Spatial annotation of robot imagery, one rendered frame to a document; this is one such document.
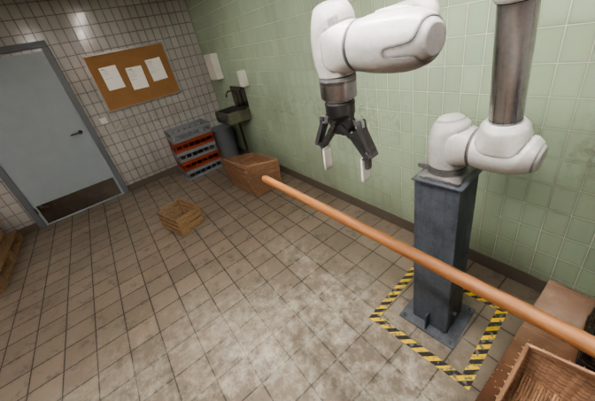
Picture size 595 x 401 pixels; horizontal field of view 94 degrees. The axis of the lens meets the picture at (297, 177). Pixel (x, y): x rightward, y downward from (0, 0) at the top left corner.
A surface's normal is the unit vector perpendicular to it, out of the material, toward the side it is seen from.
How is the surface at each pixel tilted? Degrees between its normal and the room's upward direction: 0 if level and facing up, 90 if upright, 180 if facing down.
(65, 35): 90
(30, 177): 90
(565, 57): 90
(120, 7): 90
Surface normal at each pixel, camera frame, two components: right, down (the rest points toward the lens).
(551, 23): -0.78, 0.42
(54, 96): 0.59, 0.28
